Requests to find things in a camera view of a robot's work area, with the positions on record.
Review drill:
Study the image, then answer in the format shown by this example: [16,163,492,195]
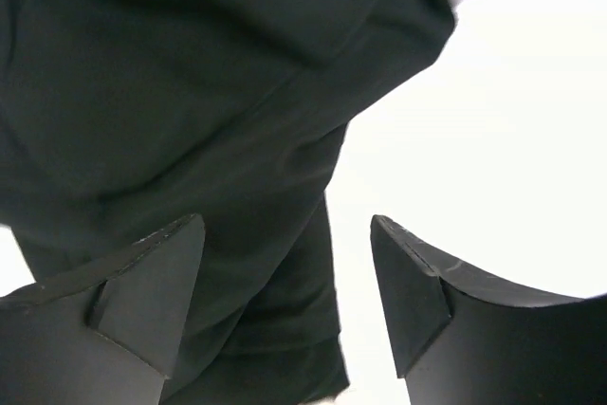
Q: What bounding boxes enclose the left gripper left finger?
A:
[1,214,205,405]

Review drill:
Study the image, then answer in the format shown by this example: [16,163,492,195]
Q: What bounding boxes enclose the black trousers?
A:
[1,0,458,404]

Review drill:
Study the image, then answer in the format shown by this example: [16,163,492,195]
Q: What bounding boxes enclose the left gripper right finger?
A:
[371,215,606,405]

